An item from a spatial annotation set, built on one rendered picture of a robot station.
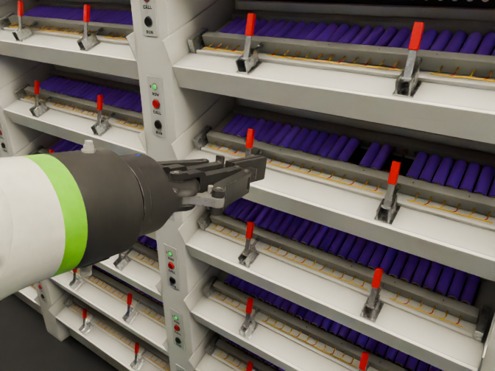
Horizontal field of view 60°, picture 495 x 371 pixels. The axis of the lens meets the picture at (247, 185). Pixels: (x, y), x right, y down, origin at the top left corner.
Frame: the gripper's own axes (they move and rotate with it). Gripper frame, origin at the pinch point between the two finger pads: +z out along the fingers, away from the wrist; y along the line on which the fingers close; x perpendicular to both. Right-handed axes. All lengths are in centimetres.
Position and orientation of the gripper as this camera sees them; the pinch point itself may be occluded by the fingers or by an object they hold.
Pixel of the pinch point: (245, 170)
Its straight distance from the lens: 54.1
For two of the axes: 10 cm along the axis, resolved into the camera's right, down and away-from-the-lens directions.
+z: 5.7, -1.6, 8.1
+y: 8.1, 2.5, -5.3
